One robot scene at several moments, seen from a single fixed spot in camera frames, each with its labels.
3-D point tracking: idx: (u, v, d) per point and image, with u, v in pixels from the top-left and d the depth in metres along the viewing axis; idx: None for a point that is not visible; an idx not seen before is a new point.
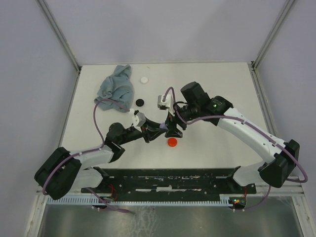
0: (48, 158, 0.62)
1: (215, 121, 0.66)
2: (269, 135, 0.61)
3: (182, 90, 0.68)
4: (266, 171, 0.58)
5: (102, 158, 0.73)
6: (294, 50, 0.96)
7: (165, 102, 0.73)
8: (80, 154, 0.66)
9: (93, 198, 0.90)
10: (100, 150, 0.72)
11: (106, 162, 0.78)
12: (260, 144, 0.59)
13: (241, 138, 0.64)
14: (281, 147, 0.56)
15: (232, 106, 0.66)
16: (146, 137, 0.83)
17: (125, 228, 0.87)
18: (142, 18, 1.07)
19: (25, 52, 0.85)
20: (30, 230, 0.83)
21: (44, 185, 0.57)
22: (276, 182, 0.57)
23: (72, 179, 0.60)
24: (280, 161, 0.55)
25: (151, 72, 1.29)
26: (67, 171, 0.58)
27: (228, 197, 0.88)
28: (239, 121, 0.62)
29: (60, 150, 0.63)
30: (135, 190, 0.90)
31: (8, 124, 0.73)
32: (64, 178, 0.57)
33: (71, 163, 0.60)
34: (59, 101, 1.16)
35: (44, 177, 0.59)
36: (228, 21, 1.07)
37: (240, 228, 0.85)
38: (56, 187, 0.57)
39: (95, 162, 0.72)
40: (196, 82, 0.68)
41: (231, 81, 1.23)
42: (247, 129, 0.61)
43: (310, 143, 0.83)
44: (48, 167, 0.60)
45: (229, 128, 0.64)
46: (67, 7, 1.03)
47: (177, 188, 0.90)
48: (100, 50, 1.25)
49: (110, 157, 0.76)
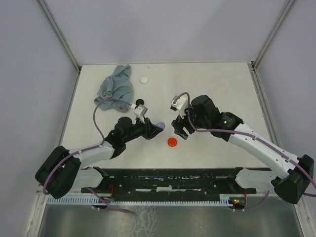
0: (48, 157, 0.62)
1: (226, 137, 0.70)
2: (282, 150, 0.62)
3: (194, 104, 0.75)
4: (282, 187, 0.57)
5: (102, 155, 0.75)
6: (294, 51, 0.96)
7: (176, 104, 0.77)
8: (80, 152, 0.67)
9: (93, 198, 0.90)
10: (100, 147, 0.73)
11: (107, 159, 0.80)
12: (273, 160, 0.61)
13: (253, 153, 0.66)
14: (295, 163, 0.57)
15: (242, 122, 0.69)
16: (148, 133, 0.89)
17: (125, 228, 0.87)
18: (142, 18, 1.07)
19: (25, 51, 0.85)
20: (30, 230, 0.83)
21: (45, 184, 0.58)
22: (292, 199, 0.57)
23: (72, 177, 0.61)
24: (295, 177, 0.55)
25: (151, 72, 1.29)
26: (67, 170, 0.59)
27: (229, 197, 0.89)
28: (251, 137, 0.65)
29: (60, 149, 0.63)
30: (135, 190, 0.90)
31: (8, 124, 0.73)
32: (64, 177, 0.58)
33: (71, 161, 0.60)
34: (59, 101, 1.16)
35: (44, 176, 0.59)
36: (228, 21, 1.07)
37: (240, 228, 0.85)
38: (57, 187, 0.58)
39: (95, 159, 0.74)
40: (208, 97, 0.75)
41: (231, 81, 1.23)
42: (259, 145, 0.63)
43: (310, 143, 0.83)
44: (47, 167, 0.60)
45: (242, 144, 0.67)
46: (67, 7, 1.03)
47: (177, 188, 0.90)
48: (100, 49, 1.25)
49: (110, 153, 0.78)
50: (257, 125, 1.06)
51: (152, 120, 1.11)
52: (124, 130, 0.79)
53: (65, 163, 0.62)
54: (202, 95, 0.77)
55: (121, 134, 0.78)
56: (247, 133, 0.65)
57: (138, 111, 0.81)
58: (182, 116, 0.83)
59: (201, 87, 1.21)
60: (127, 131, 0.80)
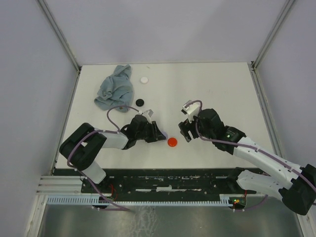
0: (75, 132, 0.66)
1: (231, 149, 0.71)
2: (284, 160, 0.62)
3: (201, 117, 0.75)
4: (289, 198, 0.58)
5: (118, 142, 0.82)
6: (294, 51, 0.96)
7: (187, 109, 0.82)
8: (104, 132, 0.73)
9: (93, 198, 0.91)
10: (118, 134, 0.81)
11: (121, 147, 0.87)
12: (276, 171, 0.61)
13: (256, 165, 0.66)
14: (297, 173, 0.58)
15: (245, 136, 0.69)
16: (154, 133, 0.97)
17: (125, 228, 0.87)
18: (142, 18, 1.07)
19: (25, 52, 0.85)
20: (30, 230, 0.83)
21: (70, 155, 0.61)
22: (301, 209, 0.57)
23: (96, 152, 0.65)
24: (298, 187, 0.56)
25: (151, 72, 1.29)
26: (93, 143, 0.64)
27: (228, 197, 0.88)
28: (254, 148, 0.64)
29: (87, 126, 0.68)
30: (135, 190, 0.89)
31: (8, 124, 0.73)
32: (89, 150, 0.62)
33: (97, 136, 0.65)
34: (59, 101, 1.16)
35: (68, 149, 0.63)
36: (228, 21, 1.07)
37: (240, 228, 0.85)
38: (81, 158, 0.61)
39: (112, 144, 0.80)
40: (214, 111, 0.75)
41: (231, 80, 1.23)
42: (262, 156, 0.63)
43: (311, 143, 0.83)
44: (74, 139, 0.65)
45: (245, 156, 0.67)
46: (67, 7, 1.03)
47: (177, 188, 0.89)
48: (99, 50, 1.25)
49: (124, 142, 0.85)
50: (257, 125, 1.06)
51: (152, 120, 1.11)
52: (139, 124, 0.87)
53: (90, 138, 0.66)
54: (209, 108, 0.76)
55: (136, 128, 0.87)
56: (250, 145, 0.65)
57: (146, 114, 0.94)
58: (190, 121, 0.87)
59: (201, 87, 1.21)
60: (141, 126, 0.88)
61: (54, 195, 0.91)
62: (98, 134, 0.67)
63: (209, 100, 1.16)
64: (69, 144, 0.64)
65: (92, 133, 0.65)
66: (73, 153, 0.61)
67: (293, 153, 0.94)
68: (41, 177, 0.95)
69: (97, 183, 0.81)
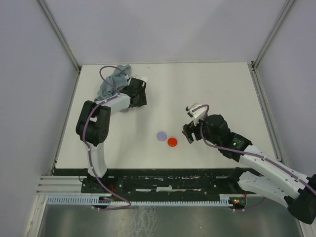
0: (82, 110, 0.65)
1: (236, 158, 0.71)
2: (291, 170, 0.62)
3: (208, 123, 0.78)
4: (294, 207, 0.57)
5: (123, 103, 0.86)
6: (294, 51, 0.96)
7: (194, 113, 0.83)
8: (106, 102, 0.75)
9: (93, 198, 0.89)
10: (118, 97, 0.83)
11: (126, 106, 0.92)
12: (283, 180, 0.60)
13: (262, 174, 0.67)
14: (304, 183, 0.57)
15: (251, 143, 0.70)
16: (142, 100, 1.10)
17: (125, 228, 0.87)
18: (142, 18, 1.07)
19: (25, 52, 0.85)
20: (30, 230, 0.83)
21: (85, 133, 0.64)
22: (306, 220, 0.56)
23: (107, 122, 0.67)
24: (305, 197, 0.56)
25: (151, 72, 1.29)
26: (101, 116, 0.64)
27: (229, 197, 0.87)
28: (259, 157, 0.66)
29: (89, 103, 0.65)
30: (135, 190, 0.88)
31: (8, 124, 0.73)
32: (102, 124, 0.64)
33: (101, 109, 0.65)
34: (59, 101, 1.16)
35: (81, 129, 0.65)
36: (228, 21, 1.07)
37: (240, 228, 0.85)
38: (97, 133, 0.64)
39: (117, 107, 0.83)
40: (222, 119, 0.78)
41: (231, 81, 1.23)
42: (269, 166, 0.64)
43: (311, 144, 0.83)
44: (83, 118, 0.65)
45: (252, 165, 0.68)
46: (67, 6, 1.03)
47: (177, 188, 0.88)
48: (100, 50, 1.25)
49: (128, 102, 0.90)
50: (257, 125, 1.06)
51: (152, 120, 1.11)
52: (138, 83, 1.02)
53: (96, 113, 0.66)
54: (216, 115, 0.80)
55: (136, 86, 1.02)
56: (256, 154, 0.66)
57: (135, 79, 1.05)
58: (194, 123, 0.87)
59: (201, 87, 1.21)
60: (138, 87, 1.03)
61: (54, 195, 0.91)
62: (102, 107, 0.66)
63: (209, 100, 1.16)
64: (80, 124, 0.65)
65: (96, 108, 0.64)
66: (87, 131, 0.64)
67: (293, 153, 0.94)
68: (41, 177, 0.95)
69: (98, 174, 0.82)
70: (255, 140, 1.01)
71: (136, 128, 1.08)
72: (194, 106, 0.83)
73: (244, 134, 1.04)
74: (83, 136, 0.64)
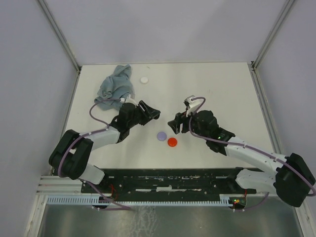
0: (60, 141, 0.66)
1: (223, 151, 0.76)
2: (270, 152, 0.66)
3: (199, 118, 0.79)
4: (280, 188, 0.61)
5: (110, 138, 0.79)
6: (294, 51, 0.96)
7: (191, 102, 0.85)
8: (90, 135, 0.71)
9: (93, 198, 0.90)
10: (106, 130, 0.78)
11: (114, 141, 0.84)
12: (262, 163, 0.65)
13: (246, 160, 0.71)
14: (281, 162, 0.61)
15: (233, 135, 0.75)
16: (146, 114, 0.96)
17: (125, 228, 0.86)
18: (142, 19, 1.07)
19: (25, 52, 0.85)
20: (30, 230, 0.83)
21: (60, 167, 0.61)
22: (293, 199, 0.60)
23: (86, 158, 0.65)
24: (282, 174, 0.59)
25: (151, 72, 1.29)
26: (81, 149, 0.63)
27: (229, 197, 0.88)
28: (241, 145, 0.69)
29: (71, 133, 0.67)
30: (135, 190, 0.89)
31: (8, 124, 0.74)
32: (78, 158, 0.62)
33: (83, 142, 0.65)
34: (60, 101, 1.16)
35: (57, 159, 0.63)
36: (227, 22, 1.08)
37: (240, 228, 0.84)
38: (71, 166, 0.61)
39: (103, 142, 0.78)
40: (212, 114, 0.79)
41: (231, 80, 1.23)
42: (249, 151, 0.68)
43: (311, 144, 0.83)
44: (60, 150, 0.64)
45: (236, 154, 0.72)
46: (67, 7, 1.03)
47: (177, 188, 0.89)
48: (100, 50, 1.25)
49: (116, 136, 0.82)
50: (257, 125, 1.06)
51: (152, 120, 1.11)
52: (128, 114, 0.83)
53: (77, 144, 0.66)
54: (207, 110, 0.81)
55: (126, 117, 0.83)
56: (238, 142, 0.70)
57: (127, 107, 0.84)
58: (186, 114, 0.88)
59: (201, 87, 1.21)
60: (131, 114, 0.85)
61: (54, 195, 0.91)
62: (84, 139, 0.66)
63: (209, 100, 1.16)
64: (57, 155, 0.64)
65: (77, 140, 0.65)
66: (62, 165, 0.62)
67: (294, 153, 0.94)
68: (41, 177, 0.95)
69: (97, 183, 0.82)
70: (255, 140, 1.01)
71: (136, 128, 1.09)
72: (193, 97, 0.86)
73: (244, 134, 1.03)
74: (58, 169, 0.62)
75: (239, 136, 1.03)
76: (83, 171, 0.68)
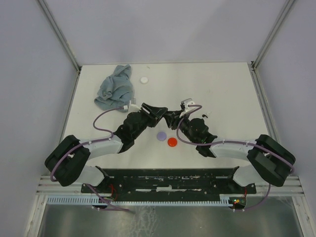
0: (59, 145, 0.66)
1: (211, 153, 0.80)
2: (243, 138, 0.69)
3: (192, 127, 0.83)
4: (262, 172, 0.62)
5: (111, 147, 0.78)
6: (294, 52, 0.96)
7: (187, 108, 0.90)
8: (90, 143, 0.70)
9: (93, 198, 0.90)
10: (110, 139, 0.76)
11: (116, 151, 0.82)
12: (237, 150, 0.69)
13: (230, 155, 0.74)
14: (252, 144, 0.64)
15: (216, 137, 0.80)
16: (152, 116, 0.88)
17: (125, 228, 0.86)
18: (143, 18, 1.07)
19: (25, 52, 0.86)
20: (30, 230, 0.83)
21: (54, 171, 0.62)
22: (276, 180, 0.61)
23: (80, 167, 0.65)
24: (254, 154, 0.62)
25: (151, 72, 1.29)
26: (77, 157, 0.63)
27: (228, 197, 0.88)
28: (220, 142, 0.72)
29: (71, 138, 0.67)
30: (135, 190, 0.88)
31: (8, 124, 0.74)
32: (72, 166, 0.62)
33: (80, 151, 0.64)
34: (60, 102, 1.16)
35: (53, 163, 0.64)
36: (227, 22, 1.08)
37: (240, 228, 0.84)
38: (64, 173, 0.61)
39: (103, 151, 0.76)
40: (202, 120, 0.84)
41: (231, 80, 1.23)
42: (228, 145, 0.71)
43: (311, 144, 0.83)
44: (58, 154, 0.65)
45: (221, 151, 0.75)
46: (67, 7, 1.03)
47: (177, 188, 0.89)
48: (100, 50, 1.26)
49: (118, 147, 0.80)
50: (257, 125, 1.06)
51: None
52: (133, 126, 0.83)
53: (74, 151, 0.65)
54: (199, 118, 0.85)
55: (131, 128, 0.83)
56: (217, 140, 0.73)
57: (132, 118, 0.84)
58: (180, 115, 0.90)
59: (201, 87, 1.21)
60: (136, 125, 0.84)
61: (54, 195, 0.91)
62: (82, 147, 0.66)
63: (209, 100, 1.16)
64: (54, 159, 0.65)
65: (75, 147, 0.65)
66: (56, 169, 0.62)
67: (294, 153, 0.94)
68: (41, 177, 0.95)
69: (95, 185, 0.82)
70: None
71: None
72: (190, 102, 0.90)
73: (244, 134, 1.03)
74: (51, 172, 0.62)
75: (239, 136, 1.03)
76: (76, 178, 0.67)
